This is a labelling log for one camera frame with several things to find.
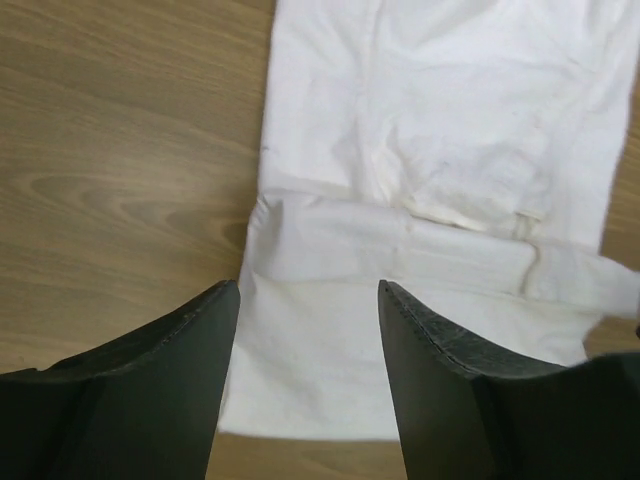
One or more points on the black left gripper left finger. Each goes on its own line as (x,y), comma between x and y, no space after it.
(142,406)

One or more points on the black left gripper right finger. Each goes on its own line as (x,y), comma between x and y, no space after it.
(467,408)

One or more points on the white t shirt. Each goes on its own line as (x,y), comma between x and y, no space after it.
(464,149)

